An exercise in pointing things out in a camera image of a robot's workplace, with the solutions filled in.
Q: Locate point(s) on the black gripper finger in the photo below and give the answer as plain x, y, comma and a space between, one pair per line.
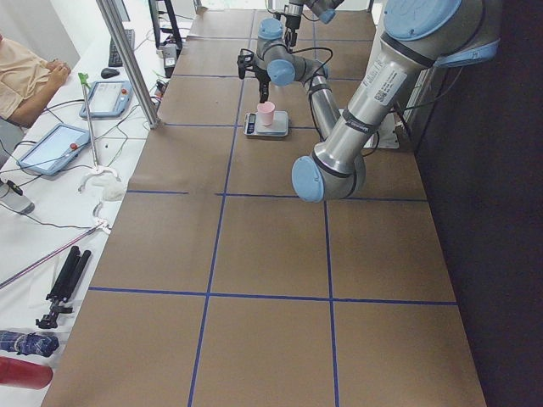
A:
263, 91
290, 37

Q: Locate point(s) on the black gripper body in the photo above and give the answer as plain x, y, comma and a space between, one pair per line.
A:
291, 22
261, 78

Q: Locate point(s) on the pink plastic cup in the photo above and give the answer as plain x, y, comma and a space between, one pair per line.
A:
265, 113

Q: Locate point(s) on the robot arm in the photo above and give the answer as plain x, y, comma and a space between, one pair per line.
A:
324, 10
417, 35

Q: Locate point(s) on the black computer mouse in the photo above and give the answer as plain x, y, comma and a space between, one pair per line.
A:
108, 73

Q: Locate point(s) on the far teach pendant tablet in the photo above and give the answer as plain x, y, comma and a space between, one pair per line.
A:
108, 99

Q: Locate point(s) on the teach pendant tablet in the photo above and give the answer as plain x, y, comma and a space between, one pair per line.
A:
108, 99
55, 150

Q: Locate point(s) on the crumpled white cloth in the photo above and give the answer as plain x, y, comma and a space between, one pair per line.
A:
112, 190

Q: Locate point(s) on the near teach pendant tablet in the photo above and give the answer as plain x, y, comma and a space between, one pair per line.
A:
55, 150

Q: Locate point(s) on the striped grabber stick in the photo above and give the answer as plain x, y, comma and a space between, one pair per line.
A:
100, 224

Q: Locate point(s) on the seated person beige shirt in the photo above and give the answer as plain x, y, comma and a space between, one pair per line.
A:
28, 83

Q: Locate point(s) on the black folded tripod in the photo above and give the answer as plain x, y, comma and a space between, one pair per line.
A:
64, 287

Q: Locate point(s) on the grey bottle on side table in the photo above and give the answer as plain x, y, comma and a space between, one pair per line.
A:
17, 202

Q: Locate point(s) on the folded blue umbrella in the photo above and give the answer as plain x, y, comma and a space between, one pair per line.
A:
28, 343

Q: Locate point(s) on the red cylinder bottle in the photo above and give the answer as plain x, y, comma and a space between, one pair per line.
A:
23, 374

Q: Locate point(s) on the aluminium frame post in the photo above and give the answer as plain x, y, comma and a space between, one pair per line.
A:
114, 24

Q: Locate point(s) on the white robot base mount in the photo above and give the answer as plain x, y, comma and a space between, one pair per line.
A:
388, 131

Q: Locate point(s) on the grabber stick green handle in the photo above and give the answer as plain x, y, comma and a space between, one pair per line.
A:
97, 169

